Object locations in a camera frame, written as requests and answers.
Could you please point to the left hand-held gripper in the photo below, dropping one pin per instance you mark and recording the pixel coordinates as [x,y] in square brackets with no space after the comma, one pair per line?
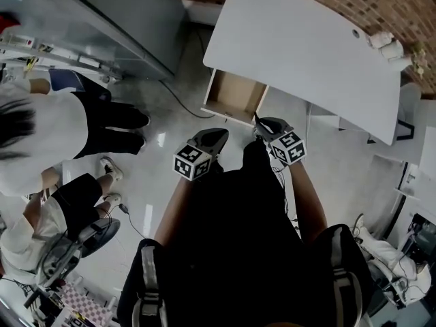
[190,163]

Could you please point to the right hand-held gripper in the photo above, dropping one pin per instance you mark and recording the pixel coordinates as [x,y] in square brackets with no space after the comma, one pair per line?
[289,148]

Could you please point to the white wooden drawer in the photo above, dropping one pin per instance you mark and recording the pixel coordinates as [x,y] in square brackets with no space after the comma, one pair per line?
[235,92]

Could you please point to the person's right forearm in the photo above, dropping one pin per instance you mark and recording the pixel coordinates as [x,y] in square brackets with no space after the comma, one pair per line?
[306,199]

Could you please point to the person's left forearm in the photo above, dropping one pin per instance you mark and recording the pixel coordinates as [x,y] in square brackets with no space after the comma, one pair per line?
[173,210]

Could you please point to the person's black clothing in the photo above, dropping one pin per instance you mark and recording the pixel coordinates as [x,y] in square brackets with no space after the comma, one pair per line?
[238,244]

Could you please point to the white desk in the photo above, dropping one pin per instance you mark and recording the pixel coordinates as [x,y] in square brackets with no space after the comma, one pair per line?
[299,49]

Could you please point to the grey office chair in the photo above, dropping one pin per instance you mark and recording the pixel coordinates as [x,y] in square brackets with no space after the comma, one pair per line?
[88,237]

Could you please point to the grey chair with black legs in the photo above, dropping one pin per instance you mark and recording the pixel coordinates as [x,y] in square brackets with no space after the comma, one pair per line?
[408,101]

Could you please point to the blue fabric bag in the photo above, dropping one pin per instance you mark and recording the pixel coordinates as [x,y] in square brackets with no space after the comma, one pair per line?
[66,80]

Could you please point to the small dried flower plant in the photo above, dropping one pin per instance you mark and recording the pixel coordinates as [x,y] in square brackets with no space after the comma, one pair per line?
[419,58]

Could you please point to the silver refrigerator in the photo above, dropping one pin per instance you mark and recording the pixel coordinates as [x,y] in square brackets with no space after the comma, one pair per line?
[102,22]

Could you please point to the pink checkered board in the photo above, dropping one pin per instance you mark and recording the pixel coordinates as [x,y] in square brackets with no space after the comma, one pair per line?
[88,305]

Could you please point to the red cloth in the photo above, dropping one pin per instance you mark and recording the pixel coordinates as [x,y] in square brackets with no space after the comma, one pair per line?
[8,22]

